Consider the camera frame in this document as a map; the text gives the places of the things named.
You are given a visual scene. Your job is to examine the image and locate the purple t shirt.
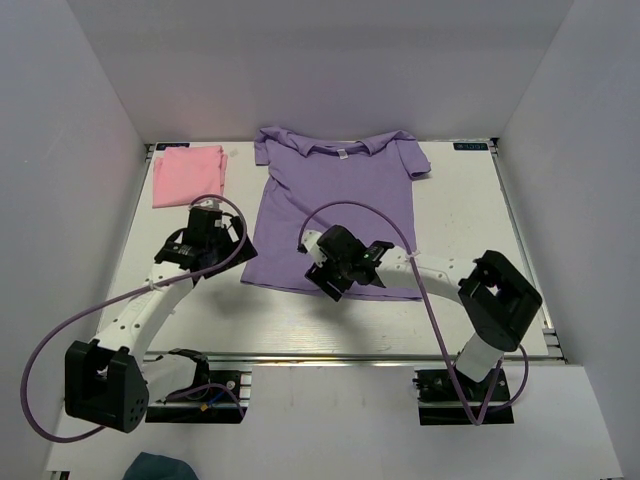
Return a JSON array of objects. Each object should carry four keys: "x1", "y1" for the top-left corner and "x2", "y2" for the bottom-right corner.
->
[{"x1": 241, "y1": 127, "x2": 431, "y2": 294}]

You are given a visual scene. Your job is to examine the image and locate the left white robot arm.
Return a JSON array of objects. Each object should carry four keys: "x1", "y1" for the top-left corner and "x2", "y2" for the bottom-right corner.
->
[{"x1": 64, "y1": 205, "x2": 257, "y2": 433}]

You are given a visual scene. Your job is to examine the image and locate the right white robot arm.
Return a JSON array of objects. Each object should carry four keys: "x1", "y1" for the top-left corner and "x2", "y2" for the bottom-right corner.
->
[{"x1": 299, "y1": 225, "x2": 542, "y2": 399}]

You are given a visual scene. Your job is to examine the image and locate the folded pink t shirt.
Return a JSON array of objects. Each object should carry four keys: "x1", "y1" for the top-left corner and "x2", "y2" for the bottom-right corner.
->
[{"x1": 152, "y1": 145, "x2": 228, "y2": 209}]

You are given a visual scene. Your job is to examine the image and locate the blue table label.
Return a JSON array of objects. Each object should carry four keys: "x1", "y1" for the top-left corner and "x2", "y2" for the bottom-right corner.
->
[{"x1": 453, "y1": 142, "x2": 489, "y2": 151}]

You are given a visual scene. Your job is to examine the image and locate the dark teal cloth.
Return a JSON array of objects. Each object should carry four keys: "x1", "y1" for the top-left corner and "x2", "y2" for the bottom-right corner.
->
[{"x1": 122, "y1": 452, "x2": 198, "y2": 480}]

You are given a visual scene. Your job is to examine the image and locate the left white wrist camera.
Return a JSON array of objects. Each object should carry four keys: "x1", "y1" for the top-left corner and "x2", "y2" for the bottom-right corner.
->
[{"x1": 189, "y1": 196, "x2": 221, "y2": 211}]

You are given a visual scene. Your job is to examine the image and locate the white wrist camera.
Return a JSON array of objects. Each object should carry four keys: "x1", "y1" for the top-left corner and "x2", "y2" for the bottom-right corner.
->
[
  {"x1": 189, "y1": 196, "x2": 221, "y2": 211},
  {"x1": 298, "y1": 230, "x2": 327, "y2": 267}
]

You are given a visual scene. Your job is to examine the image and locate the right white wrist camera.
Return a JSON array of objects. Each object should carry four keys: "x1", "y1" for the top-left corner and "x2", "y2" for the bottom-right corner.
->
[{"x1": 298, "y1": 230, "x2": 327, "y2": 267}]

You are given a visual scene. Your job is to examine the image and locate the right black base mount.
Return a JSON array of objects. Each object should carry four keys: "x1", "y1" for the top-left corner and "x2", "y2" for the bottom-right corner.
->
[{"x1": 412, "y1": 367, "x2": 516, "y2": 427}]

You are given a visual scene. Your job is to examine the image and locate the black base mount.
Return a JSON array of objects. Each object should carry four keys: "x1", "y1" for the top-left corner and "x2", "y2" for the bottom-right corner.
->
[
  {"x1": 145, "y1": 349, "x2": 251, "y2": 425},
  {"x1": 412, "y1": 367, "x2": 516, "y2": 427}
]

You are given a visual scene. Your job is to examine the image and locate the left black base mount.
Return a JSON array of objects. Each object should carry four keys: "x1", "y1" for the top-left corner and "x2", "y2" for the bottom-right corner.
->
[{"x1": 145, "y1": 349, "x2": 251, "y2": 425}]

